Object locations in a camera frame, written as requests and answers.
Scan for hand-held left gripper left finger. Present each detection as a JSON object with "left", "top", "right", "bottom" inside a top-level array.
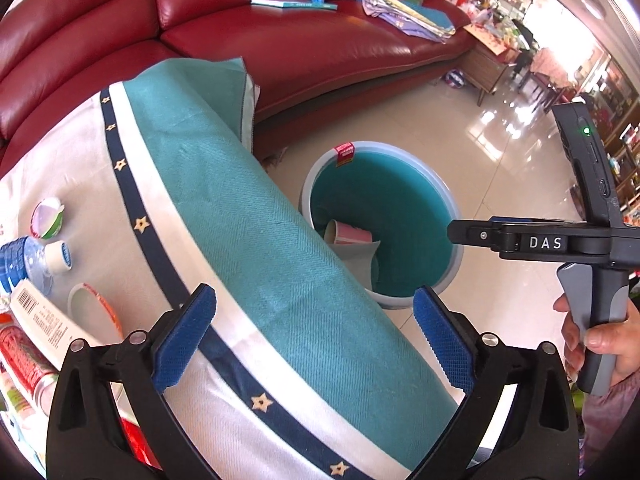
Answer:
[{"left": 46, "top": 283, "right": 221, "bottom": 480}]

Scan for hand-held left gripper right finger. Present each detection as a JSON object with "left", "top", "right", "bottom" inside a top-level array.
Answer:
[{"left": 410, "top": 285, "right": 581, "bottom": 480}]

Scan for teal round waste bin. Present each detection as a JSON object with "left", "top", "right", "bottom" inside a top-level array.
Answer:
[{"left": 298, "top": 142, "right": 463, "bottom": 311}]

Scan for person's right hand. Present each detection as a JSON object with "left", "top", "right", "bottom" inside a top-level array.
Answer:
[{"left": 552, "top": 292, "right": 640, "bottom": 386}]

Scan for wooden display shelf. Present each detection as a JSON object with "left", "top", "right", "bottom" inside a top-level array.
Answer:
[{"left": 600, "top": 55, "right": 640, "bottom": 211}]

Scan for red snack packet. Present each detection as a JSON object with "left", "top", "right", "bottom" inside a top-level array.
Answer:
[{"left": 120, "top": 417, "right": 164, "bottom": 477}]

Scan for teal white printed blanket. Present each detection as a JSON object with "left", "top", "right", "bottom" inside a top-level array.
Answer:
[{"left": 0, "top": 57, "right": 461, "bottom": 480}]

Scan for pink paper cup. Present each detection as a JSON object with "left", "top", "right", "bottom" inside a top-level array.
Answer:
[{"left": 324, "top": 219, "right": 373, "bottom": 246}]

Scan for white printed box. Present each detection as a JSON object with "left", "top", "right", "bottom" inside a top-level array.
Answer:
[{"left": 9, "top": 279, "right": 103, "bottom": 362}]

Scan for wooden side table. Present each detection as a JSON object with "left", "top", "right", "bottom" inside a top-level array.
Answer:
[{"left": 462, "top": 34, "right": 522, "bottom": 107}]

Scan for pink covered dining table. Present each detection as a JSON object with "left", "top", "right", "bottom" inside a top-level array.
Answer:
[{"left": 530, "top": 49, "right": 576, "bottom": 106}]

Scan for red label plastic bottle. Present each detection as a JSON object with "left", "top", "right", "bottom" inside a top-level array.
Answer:
[{"left": 0, "top": 312, "right": 61, "bottom": 416}]

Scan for clear plastic water bottle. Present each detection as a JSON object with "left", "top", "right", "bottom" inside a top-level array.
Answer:
[{"left": 0, "top": 236, "right": 76, "bottom": 297}]

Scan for person's pink patterned clothing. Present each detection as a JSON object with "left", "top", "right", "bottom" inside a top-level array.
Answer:
[{"left": 567, "top": 370, "right": 640, "bottom": 476}]

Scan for purple green jelly cup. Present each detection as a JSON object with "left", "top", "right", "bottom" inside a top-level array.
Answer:
[{"left": 31, "top": 197, "right": 67, "bottom": 240}]

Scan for pile of colourful papers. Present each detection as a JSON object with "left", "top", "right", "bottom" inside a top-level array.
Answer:
[{"left": 356, "top": 0, "right": 473, "bottom": 44}]

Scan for dark red leather sofa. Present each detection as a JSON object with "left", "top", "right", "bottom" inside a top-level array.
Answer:
[{"left": 0, "top": 0, "right": 476, "bottom": 177}]

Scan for teal thin book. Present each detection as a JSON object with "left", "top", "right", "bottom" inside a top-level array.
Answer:
[{"left": 250, "top": 0, "right": 339, "bottom": 12}]

